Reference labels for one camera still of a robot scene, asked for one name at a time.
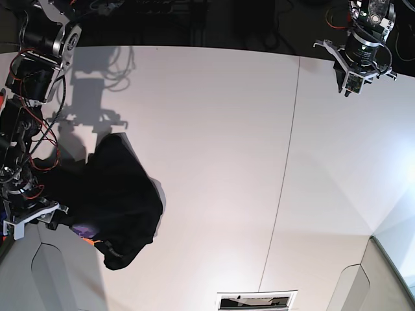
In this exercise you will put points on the black t-shirt with graphic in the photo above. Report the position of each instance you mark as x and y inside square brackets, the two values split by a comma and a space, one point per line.
[112, 201]

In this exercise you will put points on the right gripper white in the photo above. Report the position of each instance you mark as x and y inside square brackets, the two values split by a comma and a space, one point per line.
[51, 212]

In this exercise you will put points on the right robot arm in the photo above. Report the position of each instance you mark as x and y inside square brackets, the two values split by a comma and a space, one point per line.
[48, 35]

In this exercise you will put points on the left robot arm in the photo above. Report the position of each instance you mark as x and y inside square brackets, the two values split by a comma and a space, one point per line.
[375, 19]

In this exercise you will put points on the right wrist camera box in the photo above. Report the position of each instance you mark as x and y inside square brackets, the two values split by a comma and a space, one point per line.
[17, 231]

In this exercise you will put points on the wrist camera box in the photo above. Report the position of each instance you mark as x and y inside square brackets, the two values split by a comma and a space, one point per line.
[353, 82]
[17, 231]

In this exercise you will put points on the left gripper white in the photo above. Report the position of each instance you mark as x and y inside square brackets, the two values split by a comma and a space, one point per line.
[357, 55]

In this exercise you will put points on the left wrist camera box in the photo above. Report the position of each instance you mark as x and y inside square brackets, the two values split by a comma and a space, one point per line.
[353, 82]

